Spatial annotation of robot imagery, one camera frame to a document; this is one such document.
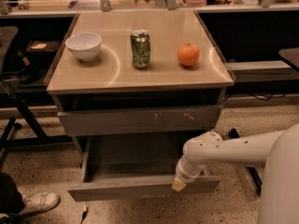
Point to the dark trouser leg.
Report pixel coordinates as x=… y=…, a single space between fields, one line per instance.
x=10 y=198

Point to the grey top drawer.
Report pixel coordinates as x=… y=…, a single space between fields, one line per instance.
x=140 y=120

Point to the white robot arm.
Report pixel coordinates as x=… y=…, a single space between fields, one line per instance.
x=277 y=152

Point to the grey drawer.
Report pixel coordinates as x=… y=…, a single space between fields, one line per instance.
x=124 y=188
x=140 y=120

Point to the white ceramic bowl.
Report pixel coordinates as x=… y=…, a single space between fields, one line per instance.
x=84 y=46

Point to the white sneaker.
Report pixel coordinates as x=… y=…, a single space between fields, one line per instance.
x=32 y=204

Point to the green soda can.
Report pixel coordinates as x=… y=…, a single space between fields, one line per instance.
x=140 y=44

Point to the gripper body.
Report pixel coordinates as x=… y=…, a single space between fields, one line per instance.
x=184 y=175

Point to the grey drawer cabinet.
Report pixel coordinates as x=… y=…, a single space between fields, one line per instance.
x=137 y=83

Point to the orange fruit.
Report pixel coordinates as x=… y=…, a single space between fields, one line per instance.
x=188 y=54

